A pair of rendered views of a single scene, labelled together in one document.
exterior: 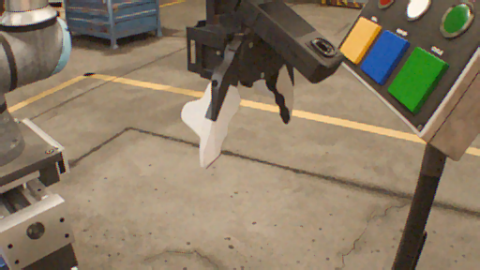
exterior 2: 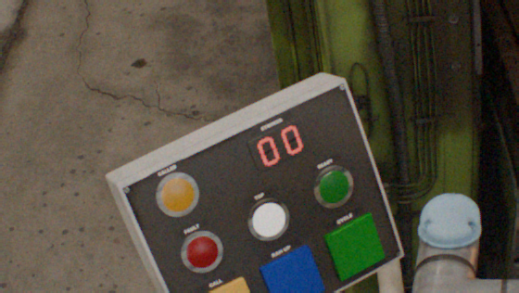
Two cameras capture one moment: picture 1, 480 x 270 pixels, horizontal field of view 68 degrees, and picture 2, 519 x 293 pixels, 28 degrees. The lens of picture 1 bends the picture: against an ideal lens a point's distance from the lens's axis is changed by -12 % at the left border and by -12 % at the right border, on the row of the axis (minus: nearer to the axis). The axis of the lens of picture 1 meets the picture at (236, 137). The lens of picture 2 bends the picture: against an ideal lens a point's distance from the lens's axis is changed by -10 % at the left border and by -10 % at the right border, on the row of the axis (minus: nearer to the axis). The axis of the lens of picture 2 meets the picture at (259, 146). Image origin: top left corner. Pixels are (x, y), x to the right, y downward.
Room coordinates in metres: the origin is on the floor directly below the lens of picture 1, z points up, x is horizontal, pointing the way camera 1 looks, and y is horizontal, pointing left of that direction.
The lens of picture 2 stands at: (0.82, 0.69, 2.22)
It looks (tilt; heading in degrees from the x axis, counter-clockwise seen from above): 45 degrees down; 255
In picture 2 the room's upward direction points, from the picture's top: 10 degrees counter-clockwise
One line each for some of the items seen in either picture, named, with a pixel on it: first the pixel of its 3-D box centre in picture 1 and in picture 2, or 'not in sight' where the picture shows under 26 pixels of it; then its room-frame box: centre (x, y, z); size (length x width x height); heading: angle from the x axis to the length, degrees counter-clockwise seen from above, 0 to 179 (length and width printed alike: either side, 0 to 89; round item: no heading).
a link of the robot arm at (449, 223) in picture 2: not in sight; (449, 245); (0.43, 0.00, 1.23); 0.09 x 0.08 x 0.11; 56
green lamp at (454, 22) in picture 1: (457, 19); (334, 186); (0.46, -0.28, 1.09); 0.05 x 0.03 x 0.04; 161
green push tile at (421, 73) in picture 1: (418, 80); (354, 246); (0.46, -0.23, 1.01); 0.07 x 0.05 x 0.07; 6
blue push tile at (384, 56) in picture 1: (385, 57); (291, 278); (0.56, -0.22, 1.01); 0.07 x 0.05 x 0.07; 6
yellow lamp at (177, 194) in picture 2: not in sight; (177, 195); (0.67, -0.30, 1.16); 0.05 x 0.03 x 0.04; 161
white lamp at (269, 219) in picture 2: (418, 5); (268, 220); (0.56, -0.27, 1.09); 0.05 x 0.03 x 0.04; 161
